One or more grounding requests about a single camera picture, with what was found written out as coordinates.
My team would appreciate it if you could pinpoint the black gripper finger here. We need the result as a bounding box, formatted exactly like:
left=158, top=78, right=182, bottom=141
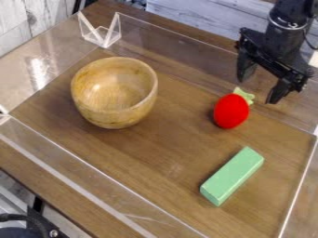
left=238, top=49, right=257, bottom=82
left=266, top=78, right=293, bottom=104

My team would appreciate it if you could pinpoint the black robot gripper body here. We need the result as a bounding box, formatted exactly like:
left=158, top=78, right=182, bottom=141
left=238, top=23, right=313, bottom=92

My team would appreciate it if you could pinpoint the red plush apple toy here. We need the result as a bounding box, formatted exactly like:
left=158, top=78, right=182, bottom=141
left=213, top=86, right=255, bottom=129

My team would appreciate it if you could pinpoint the light wooden bowl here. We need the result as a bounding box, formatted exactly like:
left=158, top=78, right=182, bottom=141
left=71, top=57, right=159, bottom=129

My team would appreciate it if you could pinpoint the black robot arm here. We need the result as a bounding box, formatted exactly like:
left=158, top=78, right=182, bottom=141
left=237, top=0, right=318, bottom=104

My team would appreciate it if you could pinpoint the green rectangular block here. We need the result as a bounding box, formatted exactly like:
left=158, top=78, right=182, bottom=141
left=201, top=147, right=265, bottom=206

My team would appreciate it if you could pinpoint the black clamp with bolt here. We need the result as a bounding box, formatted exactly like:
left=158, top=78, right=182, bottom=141
left=27, top=207, right=70, bottom=238

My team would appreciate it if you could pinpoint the clear acrylic corner bracket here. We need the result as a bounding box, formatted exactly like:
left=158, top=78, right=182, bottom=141
left=78, top=12, right=122, bottom=48

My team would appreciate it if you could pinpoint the black cable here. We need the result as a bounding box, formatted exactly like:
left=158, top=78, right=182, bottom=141
left=0, top=210, right=40, bottom=238

